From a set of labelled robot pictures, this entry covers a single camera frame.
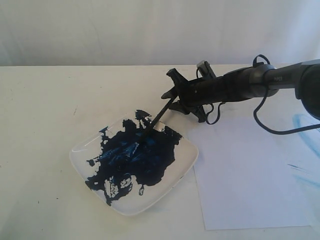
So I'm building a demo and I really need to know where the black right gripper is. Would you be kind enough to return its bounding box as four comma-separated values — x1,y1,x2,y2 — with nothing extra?
161,68,249,123

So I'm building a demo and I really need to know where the black paintbrush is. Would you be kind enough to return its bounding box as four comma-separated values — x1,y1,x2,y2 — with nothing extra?
129,97,176,151

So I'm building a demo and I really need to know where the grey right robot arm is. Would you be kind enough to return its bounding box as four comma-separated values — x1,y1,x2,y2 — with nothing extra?
162,59,320,123

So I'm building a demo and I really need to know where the white square paint plate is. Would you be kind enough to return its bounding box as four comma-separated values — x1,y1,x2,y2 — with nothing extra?
69,109,199,216

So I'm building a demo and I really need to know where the white paper sheet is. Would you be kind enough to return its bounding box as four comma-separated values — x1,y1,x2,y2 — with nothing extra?
186,109,313,225

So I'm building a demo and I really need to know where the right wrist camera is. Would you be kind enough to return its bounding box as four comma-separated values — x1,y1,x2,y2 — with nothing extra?
196,60,217,80

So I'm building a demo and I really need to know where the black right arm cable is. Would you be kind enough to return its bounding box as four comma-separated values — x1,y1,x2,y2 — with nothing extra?
194,54,320,136

